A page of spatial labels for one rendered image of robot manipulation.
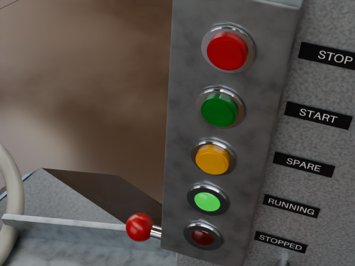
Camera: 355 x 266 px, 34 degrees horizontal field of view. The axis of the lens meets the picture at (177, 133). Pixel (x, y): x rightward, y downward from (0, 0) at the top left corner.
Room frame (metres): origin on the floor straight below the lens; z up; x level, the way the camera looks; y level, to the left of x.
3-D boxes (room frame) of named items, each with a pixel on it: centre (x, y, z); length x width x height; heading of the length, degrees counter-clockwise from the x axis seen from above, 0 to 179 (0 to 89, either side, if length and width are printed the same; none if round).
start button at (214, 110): (0.31, -0.03, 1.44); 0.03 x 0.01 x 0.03; 75
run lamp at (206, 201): (0.31, -0.03, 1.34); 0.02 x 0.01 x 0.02; 75
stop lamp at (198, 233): (0.31, -0.03, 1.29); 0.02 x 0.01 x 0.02; 75
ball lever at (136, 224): (0.38, 0.01, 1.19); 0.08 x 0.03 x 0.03; 75
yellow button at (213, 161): (0.31, -0.03, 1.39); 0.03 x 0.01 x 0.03; 75
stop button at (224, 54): (0.31, -0.03, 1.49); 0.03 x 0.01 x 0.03; 75
